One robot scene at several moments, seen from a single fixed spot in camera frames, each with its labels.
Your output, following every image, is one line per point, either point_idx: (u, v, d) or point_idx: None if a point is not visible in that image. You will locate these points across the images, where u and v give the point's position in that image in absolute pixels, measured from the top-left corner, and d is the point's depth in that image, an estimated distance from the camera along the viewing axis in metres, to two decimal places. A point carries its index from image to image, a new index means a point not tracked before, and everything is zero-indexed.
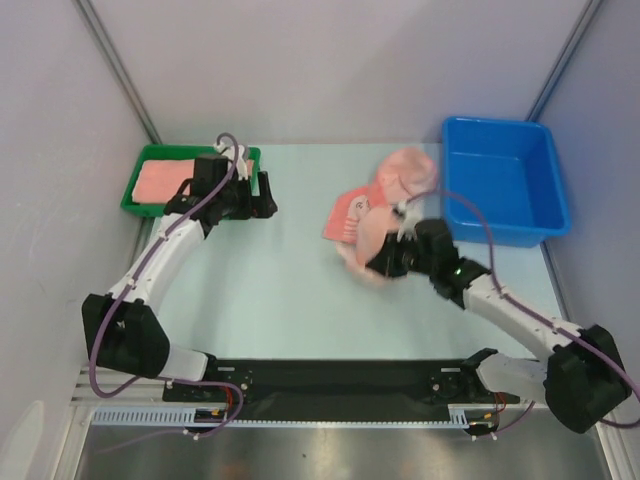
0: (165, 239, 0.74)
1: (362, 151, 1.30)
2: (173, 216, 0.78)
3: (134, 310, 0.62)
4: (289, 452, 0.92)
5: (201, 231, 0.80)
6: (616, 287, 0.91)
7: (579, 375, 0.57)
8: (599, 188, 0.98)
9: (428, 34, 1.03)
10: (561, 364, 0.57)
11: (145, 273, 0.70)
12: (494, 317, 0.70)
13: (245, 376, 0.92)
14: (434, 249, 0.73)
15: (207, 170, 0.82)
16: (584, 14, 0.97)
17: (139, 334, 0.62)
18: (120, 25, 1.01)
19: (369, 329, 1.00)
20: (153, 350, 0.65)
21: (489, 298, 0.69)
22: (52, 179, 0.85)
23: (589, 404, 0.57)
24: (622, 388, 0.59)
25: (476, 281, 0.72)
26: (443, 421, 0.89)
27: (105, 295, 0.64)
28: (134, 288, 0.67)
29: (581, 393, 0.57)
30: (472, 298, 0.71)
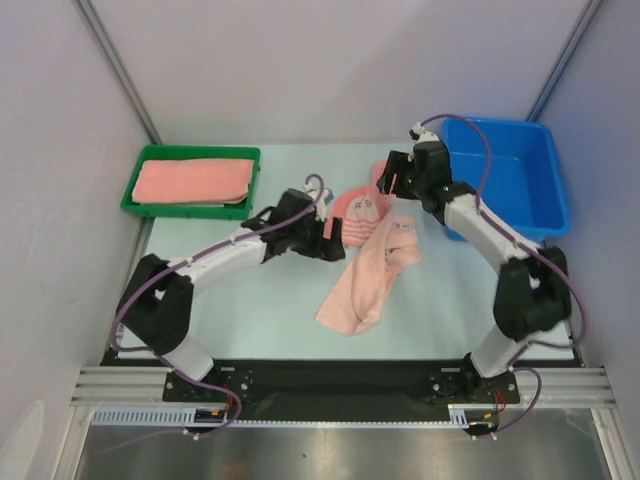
0: (232, 243, 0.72)
1: (363, 150, 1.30)
2: (246, 228, 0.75)
3: (178, 281, 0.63)
4: (288, 452, 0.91)
5: (262, 255, 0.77)
6: (616, 288, 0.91)
7: (522, 281, 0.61)
8: (598, 187, 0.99)
9: (427, 34, 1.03)
10: (510, 270, 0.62)
11: (204, 259, 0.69)
12: (467, 227, 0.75)
13: (245, 376, 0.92)
14: (428, 167, 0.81)
15: (290, 201, 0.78)
16: (584, 14, 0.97)
17: (171, 306, 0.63)
18: (120, 25, 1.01)
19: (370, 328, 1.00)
20: (172, 330, 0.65)
21: (465, 213, 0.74)
22: (52, 179, 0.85)
23: (528, 312, 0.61)
24: (562, 305, 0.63)
25: (460, 197, 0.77)
26: (443, 421, 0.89)
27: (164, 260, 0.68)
28: (188, 266, 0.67)
29: (522, 297, 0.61)
30: (452, 213, 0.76)
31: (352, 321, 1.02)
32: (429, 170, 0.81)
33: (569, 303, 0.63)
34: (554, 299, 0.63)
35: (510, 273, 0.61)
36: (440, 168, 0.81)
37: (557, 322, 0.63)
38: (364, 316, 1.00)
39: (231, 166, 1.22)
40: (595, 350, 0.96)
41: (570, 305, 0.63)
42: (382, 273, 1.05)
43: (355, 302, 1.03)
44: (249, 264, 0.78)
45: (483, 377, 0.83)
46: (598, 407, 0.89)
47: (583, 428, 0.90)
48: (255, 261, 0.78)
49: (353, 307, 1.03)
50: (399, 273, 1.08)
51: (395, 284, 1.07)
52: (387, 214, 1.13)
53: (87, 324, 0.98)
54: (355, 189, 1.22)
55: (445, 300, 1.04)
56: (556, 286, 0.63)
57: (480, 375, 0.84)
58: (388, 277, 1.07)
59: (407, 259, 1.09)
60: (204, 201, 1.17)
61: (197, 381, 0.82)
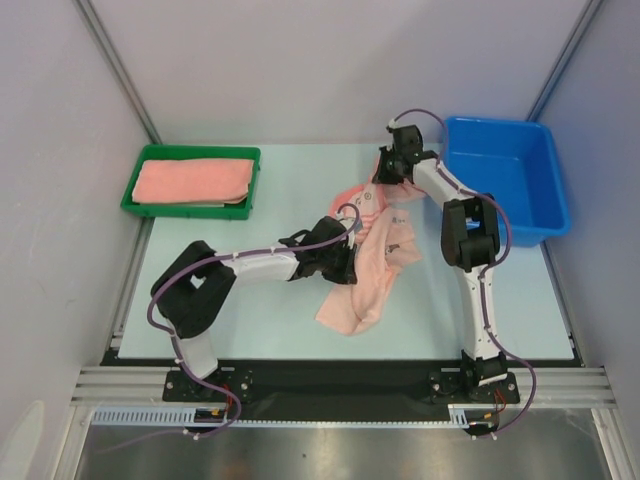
0: (270, 252, 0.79)
1: (363, 150, 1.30)
2: (282, 245, 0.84)
3: (223, 271, 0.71)
4: (289, 452, 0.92)
5: (292, 273, 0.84)
6: (615, 287, 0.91)
7: (457, 215, 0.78)
8: (598, 186, 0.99)
9: (428, 33, 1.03)
10: (447, 207, 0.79)
11: (248, 259, 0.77)
12: (428, 183, 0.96)
13: (245, 376, 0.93)
14: (401, 140, 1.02)
15: (325, 229, 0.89)
16: (585, 14, 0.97)
17: (208, 292, 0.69)
18: (119, 24, 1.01)
19: (371, 328, 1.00)
20: (201, 317, 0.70)
21: (428, 171, 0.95)
22: (52, 179, 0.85)
23: (464, 243, 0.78)
24: (492, 239, 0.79)
25: (426, 160, 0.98)
26: (443, 421, 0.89)
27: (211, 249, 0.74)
28: (232, 261, 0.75)
29: (457, 229, 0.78)
30: (417, 172, 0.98)
31: (352, 321, 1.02)
32: (402, 144, 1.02)
33: (497, 237, 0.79)
34: (486, 235, 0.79)
35: (448, 209, 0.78)
36: (411, 141, 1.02)
37: (489, 255, 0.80)
38: (364, 315, 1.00)
39: (231, 165, 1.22)
40: (595, 350, 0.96)
41: (498, 239, 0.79)
42: (382, 272, 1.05)
43: (355, 301, 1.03)
44: (280, 278, 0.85)
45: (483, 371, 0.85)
46: (598, 407, 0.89)
47: (583, 429, 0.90)
48: (285, 276, 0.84)
49: (353, 307, 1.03)
50: (399, 273, 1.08)
51: (395, 284, 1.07)
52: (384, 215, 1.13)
53: (87, 324, 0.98)
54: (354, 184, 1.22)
55: (445, 300, 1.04)
56: (488, 224, 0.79)
57: (472, 357, 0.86)
58: (387, 277, 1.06)
59: (406, 258, 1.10)
60: (204, 201, 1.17)
61: (200, 379, 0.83)
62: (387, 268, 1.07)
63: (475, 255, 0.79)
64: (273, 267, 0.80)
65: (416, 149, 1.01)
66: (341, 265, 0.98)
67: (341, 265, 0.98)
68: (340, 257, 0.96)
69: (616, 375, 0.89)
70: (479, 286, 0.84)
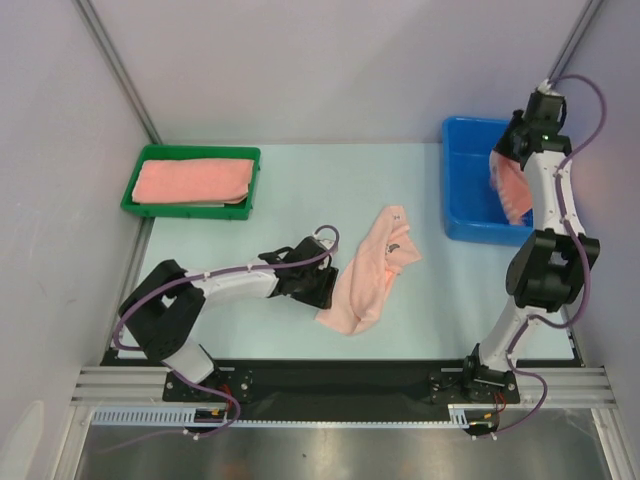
0: (246, 271, 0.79)
1: (363, 151, 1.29)
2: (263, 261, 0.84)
3: (190, 293, 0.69)
4: (289, 451, 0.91)
5: (271, 290, 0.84)
6: (615, 286, 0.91)
7: (541, 253, 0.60)
8: (597, 187, 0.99)
9: (428, 34, 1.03)
10: (534, 237, 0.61)
11: (220, 277, 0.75)
12: (535, 188, 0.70)
13: (245, 376, 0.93)
14: (535, 109, 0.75)
15: (308, 248, 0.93)
16: (585, 13, 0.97)
17: (176, 315, 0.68)
18: (120, 25, 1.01)
19: (370, 327, 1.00)
20: (169, 339, 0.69)
21: (543, 168, 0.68)
22: (53, 179, 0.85)
23: (531, 281, 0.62)
24: (569, 294, 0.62)
25: (551, 152, 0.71)
26: (443, 421, 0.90)
27: (180, 268, 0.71)
28: (204, 281, 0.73)
29: (530, 265, 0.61)
30: (532, 161, 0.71)
31: (352, 321, 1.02)
32: (535, 115, 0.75)
33: (577, 294, 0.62)
34: (564, 282, 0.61)
35: (535, 241, 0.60)
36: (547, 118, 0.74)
37: (555, 304, 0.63)
38: (363, 315, 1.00)
39: (231, 166, 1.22)
40: (595, 350, 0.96)
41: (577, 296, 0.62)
42: (381, 273, 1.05)
43: (355, 301, 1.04)
44: (257, 295, 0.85)
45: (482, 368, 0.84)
46: (598, 406, 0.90)
47: (583, 428, 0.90)
48: (263, 293, 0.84)
49: (352, 307, 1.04)
50: (399, 273, 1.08)
51: (395, 284, 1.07)
52: (383, 217, 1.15)
53: (87, 324, 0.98)
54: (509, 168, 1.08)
55: (446, 300, 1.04)
56: (573, 275, 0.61)
57: (480, 364, 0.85)
58: (387, 277, 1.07)
59: (406, 259, 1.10)
60: (204, 201, 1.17)
61: (193, 385, 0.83)
62: (387, 268, 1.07)
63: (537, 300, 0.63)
64: (248, 285, 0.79)
65: (548, 131, 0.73)
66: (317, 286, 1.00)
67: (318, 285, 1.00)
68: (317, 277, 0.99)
69: (617, 376, 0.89)
70: (524, 321, 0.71)
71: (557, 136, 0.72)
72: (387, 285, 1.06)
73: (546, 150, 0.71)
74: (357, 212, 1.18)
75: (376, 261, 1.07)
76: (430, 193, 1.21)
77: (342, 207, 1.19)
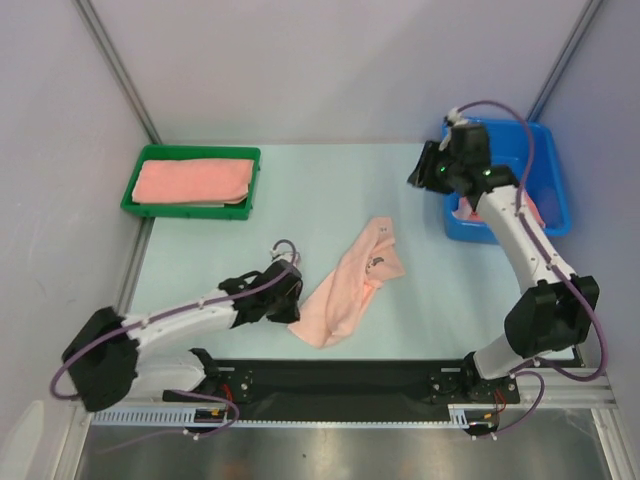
0: (198, 306, 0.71)
1: (363, 151, 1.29)
2: (221, 291, 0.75)
3: (126, 346, 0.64)
4: (288, 453, 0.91)
5: (233, 319, 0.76)
6: (614, 287, 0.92)
7: (546, 310, 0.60)
8: (597, 188, 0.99)
9: (427, 34, 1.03)
10: (535, 295, 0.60)
11: (163, 321, 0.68)
12: (501, 231, 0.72)
13: (245, 376, 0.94)
14: (464, 147, 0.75)
15: (273, 271, 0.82)
16: (585, 14, 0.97)
17: (111, 369, 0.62)
18: (119, 25, 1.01)
19: (341, 341, 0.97)
20: (105, 392, 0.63)
21: (503, 211, 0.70)
22: (53, 179, 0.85)
23: (542, 338, 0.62)
24: (578, 334, 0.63)
25: (499, 188, 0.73)
26: (443, 421, 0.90)
27: (118, 317, 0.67)
28: (143, 328, 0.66)
29: (538, 326, 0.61)
30: (487, 203, 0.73)
31: (322, 334, 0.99)
32: (465, 150, 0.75)
33: (584, 331, 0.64)
34: (572, 326, 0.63)
35: (536, 301, 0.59)
36: (476, 149, 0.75)
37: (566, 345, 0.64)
38: (334, 329, 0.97)
39: (231, 165, 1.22)
40: (595, 350, 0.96)
41: (584, 332, 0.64)
42: (359, 286, 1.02)
43: (328, 313, 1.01)
44: (218, 328, 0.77)
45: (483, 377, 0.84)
46: (598, 406, 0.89)
47: (583, 428, 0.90)
48: (225, 323, 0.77)
49: (325, 317, 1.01)
50: (379, 287, 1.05)
51: (373, 298, 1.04)
52: (369, 228, 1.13)
53: (87, 323, 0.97)
54: None
55: (446, 300, 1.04)
56: (578, 317, 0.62)
57: (480, 375, 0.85)
58: (366, 291, 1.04)
59: (389, 273, 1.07)
60: (204, 201, 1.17)
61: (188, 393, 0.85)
62: (366, 282, 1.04)
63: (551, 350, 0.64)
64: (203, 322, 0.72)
65: (483, 163, 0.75)
66: (289, 306, 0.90)
67: (290, 305, 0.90)
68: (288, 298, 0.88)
69: (616, 375, 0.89)
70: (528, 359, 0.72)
71: (496, 169, 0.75)
72: (360, 300, 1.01)
73: (494, 187, 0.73)
74: (356, 212, 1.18)
75: (352, 275, 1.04)
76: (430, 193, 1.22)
77: (341, 207, 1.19)
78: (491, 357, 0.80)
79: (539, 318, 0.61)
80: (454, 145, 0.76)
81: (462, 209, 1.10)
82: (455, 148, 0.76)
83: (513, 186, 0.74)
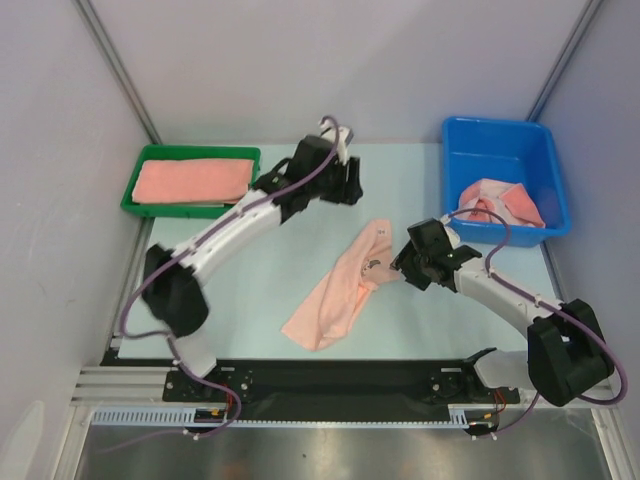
0: (239, 215, 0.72)
1: (363, 150, 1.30)
2: (258, 193, 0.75)
3: (183, 273, 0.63)
4: (288, 452, 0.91)
5: (280, 215, 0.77)
6: (615, 288, 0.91)
7: (554, 344, 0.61)
8: (597, 189, 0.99)
9: (427, 34, 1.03)
10: (538, 333, 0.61)
11: (209, 242, 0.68)
12: (485, 296, 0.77)
13: (245, 376, 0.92)
14: (423, 241, 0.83)
15: (306, 153, 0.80)
16: (585, 14, 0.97)
17: (183, 297, 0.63)
18: (119, 25, 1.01)
19: (334, 343, 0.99)
20: (186, 318, 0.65)
21: (476, 277, 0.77)
22: (53, 179, 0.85)
23: (570, 376, 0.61)
24: (603, 366, 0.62)
25: (467, 262, 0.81)
26: (443, 421, 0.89)
27: (168, 250, 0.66)
28: (193, 254, 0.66)
29: (558, 363, 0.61)
30: (463, 280, 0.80)
31: (315, 335, 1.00)
32: (426, 245, 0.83)
33: (610, 363, 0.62)
34: (593, 355, 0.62)
35: (541, 339, 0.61)
36: (436, 240, 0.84)
37: (599, 379, 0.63)
38: (326, 332, 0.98)
39: (231, 166, 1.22)
40: None
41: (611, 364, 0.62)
42: (353, 288, 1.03)
43: (321, 315, 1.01)
44: (271, 225, 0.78)
45: (485, 385, 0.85)
46: (598, 407, 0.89)
47: (583, 429, 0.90)
48: (275, 221, 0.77)
49: (317, 320, 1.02)
50: (374, 289, 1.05)
51: (366, 300, 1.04)
52: (366, 229, 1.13)
53: (87, 324, 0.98)
54: (511, 200, 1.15)
55: (445, 300, 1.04)
56: (591, 344, 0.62)
57: (482, 382, 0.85)
58: (360, 293, 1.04)
59: (385, 275, 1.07)
60: (204, 201, 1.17)
61: (200, 378, 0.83)
62: (360, 283, 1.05)
63: (584, 390, 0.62)
64: (249, 226, 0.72)
65: (446, 250, 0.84)
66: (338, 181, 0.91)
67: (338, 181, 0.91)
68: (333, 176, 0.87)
69: (616, 375, 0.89)
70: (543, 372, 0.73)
71: (458, 251, 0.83)
72: (352, 304, 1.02)
73: (462, 264, 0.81)
74: (356, 212, 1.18)
75: (347, 278, 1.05)
76: (430, 193, 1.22)
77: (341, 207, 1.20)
78: (497, 370, 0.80)
79: (553, 355, 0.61)
80: (415, 242, 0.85)
81: (462, 209, 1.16)
82: (418, 242, 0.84)
83: (478, 257, 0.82)
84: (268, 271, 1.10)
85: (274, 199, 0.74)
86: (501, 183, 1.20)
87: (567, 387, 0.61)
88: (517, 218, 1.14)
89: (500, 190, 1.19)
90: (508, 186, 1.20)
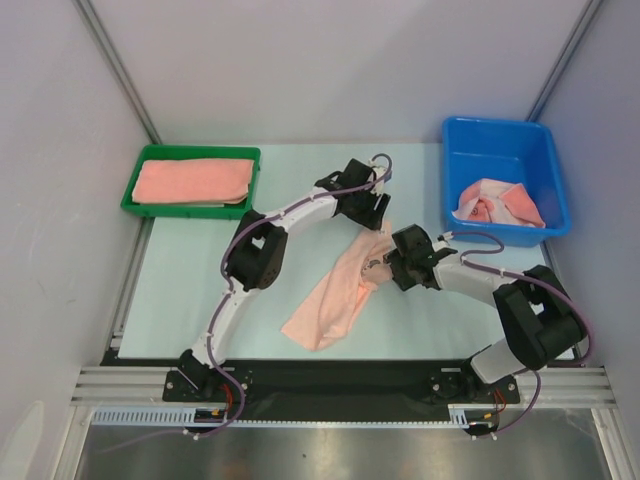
0: (310, 200, 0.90)
1: (364, 150, 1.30)
2: (321, 189, 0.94)
3: (276, 231, 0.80)
4: (288, 452, 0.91)
5: (332, 211, 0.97)
6: (615, 287, 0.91)
7: (519, 305, 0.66)
8: (596, 188, 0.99)
9: (427, 34, 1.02)
10: (503, 295, 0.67)
11: (293, 213, 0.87)
12: (460, 282, 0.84)
13: (245, 376, 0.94)
14: (406, 246, 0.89)
15: (356, 169, 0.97)
16: (585, 14, 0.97)
17: (272, 249, 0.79)
18: (119, 24, 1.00)
19: (334, 343, 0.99)
20: (270, 271, 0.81)
21: (451, 268, 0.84)
22: (52, 179, 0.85)
23: (544, 338, 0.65)
24: (575, 326, 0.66)
25: (445, 258, 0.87)
26: (442, 421, 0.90)
27: (260, 215, 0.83)
28: (282, 219, 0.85)
29: (526, 322, 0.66)
30: (442, 274, 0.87)
31: (316, 335, 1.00)
32: (409, 249, 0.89)
33: (581, 323, 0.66)
34: (563, 316, 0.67)
35: (505, 300, 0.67)
36: (418, 244, 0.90)
37: (574, 340, 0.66)
38: (326, 332, 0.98)
39: (232, 165, 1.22)
40: (596, 351, 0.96)
41: (582, 324, 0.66)
42: (353, 287, 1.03)
43: (321, 314, 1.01)
44: (323, 216, 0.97)
45: (485, 382, 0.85)
46: (598, 407, 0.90)
47: (583, 428, 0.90)
48: (325, 215, 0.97)
49: (317, 320, 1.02)
50: (374, 290, 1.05)
51: (367, 301, 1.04)
52: (367, 231, 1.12)
53: (87, 323, 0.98)
54: (511, 200, 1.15)
55: (446, 300, 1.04)
56: (558, 304, 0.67)
57: (483, 381, 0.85)
58: (360, 292, 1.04)
59: (384, 275, 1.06)
60: (204, 201, 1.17)
61: (219, 362, 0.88)
62: (360, 283, 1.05)
63: (559, 350, 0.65)
64: (314, 211, 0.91)
65: (427, 253, 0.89)
66: (367, 207, 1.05)
67: (366, 208, 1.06)
68: (367, 200, 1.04)
69: (616, 375, 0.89)
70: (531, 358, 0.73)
71: (437, 252, 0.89)
72: (352, 302, 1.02)
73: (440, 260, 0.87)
74: None
75: (347, 276, 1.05)
76: (430, 193, 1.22)
77: None
78: (495, 366, 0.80)
79: (520, 315, 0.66)
80: (400, 247, 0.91)
81: (462, 209, 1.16)
82: (402, 247, 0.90)
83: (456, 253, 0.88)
84: None
85: (333, 194, 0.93)
86: (501, 183, 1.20)
87: (541, 348, 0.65)
88: (518, 218, 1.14)
89: (500, 190, 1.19)
90: (508, 186, 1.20)
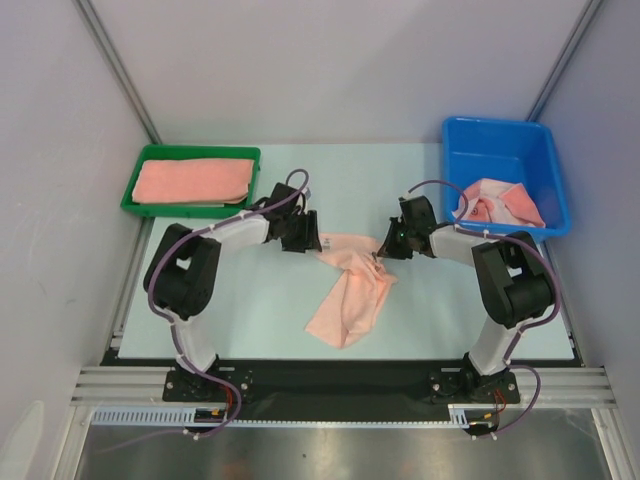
0: (241, 220, 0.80)
1: (364, 150, 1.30)
2: (249, 207, 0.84)
3: (206, 243, 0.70)
4: (289, 452, 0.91)
5: (264, 236, 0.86)
6: (615, 287, 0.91)
7: (496, 264, 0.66)
8: (596, 188, 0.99)
9: (427, 34, 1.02)
10: (482, 252, 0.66)
11: (224, 228, 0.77)
12: (451, 249, 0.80)
13: (245, 376, 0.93)
14: (412, 215, 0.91)
15: (282, 192, 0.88)
16: (585, 14, 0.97)
17: (200, 265, 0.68)
18: (119, 24, 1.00)
19: (359, 339, 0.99)
20: (202, 290, 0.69)
21: (443, 236, 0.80)
22: (53, 180, 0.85)
23: (514, 294, 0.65)
24: (547, 289, 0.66)
25: (439, 227, 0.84)
26: (443, 421, 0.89)
27: (188, 228, 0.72)
28: (211, 232, 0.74)
29: (500, 279, 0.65)
30: (437, 242, 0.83)
31: (341, 333, 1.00)
32: (414, 217, 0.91)
33: (554, 287, 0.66)
34: (536, 279, 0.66)
35: (483, 257, 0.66)
36: (422, 214, 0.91)
37: (545, 303, 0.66)
38: (351, 328, 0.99)
39: (232, 166, 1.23)
40: (595, 351, 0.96)
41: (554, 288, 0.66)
42: (374, 283, 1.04)
43: (344, 312, 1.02)
44: (255, 240, 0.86)
45: (482, 375, 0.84)
46: (598, 406, 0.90)
47: (583, 428, 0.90)
48: (258, 239, 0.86)
49: (341, 318, 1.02)
50: (392, 285, 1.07)
51: (384, 302, 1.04)
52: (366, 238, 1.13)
53: (87, 323, 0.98)
54: (511, 200, 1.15)
55: (447, 300, 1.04)
56: (533, 265, 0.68)
57: (479, 373, 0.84)
58: (380, 287, 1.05)
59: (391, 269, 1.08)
60: (204, 201, 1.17)
61: (204, 371, 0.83)
62: (378, 278, 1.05)
63: (527, 310, 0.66)
64: (246, 231, 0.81)
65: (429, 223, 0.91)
66: (301, 231, 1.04)
67: (301, 231, 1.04)
68: (299, 224, 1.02)
69: (616, 375, 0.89)
70: (515, 335, 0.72)
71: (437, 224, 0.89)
72: (380, 296, 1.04)
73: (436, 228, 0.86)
74: (355, 212, 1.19)
75: (366, 275, 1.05)
76: (430, 193, 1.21)
77: (340, 206, 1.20)
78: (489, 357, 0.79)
79: (496, 272, 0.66)
80: (405, 215, 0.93)
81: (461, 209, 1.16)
82: (409, 215, 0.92)
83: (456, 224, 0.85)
84: (269, 270, 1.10)
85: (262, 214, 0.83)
86: (501, 183, 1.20)
87: (511, 305, 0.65)
88: (518, 218, 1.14)
89: (500, 190, 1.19)
90: (508, 186, 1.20)
